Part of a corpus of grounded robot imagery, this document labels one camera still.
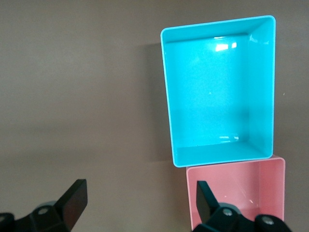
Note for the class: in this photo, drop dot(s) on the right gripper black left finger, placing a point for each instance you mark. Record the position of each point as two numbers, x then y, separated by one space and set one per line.
65 212

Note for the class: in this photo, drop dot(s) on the blue plastic bin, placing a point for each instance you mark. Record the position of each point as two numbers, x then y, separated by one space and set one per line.
217 96

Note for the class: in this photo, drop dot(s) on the pink plastic bin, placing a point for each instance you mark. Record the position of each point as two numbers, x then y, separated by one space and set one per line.
241 183

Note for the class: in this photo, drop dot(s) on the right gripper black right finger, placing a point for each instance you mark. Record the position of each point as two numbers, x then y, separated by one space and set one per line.
217 220

